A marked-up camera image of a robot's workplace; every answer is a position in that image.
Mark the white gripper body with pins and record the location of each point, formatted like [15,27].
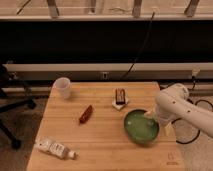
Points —
[150,114]

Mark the green ceramic bowl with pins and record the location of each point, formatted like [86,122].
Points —
[139,128]

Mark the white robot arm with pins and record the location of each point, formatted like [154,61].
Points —
[171,103]

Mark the brown chocolate bar block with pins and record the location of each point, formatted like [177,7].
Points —
[120,95]

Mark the white square coaster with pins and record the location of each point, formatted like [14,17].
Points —
[119,106]

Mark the red-brown sausage toy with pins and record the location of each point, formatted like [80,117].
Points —
[85,116]

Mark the translucent plastic cup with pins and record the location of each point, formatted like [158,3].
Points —
[62,85]

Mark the white plastic bottle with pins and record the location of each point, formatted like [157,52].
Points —
[54,148]

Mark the wall power outlet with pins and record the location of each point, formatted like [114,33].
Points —
[105,75]

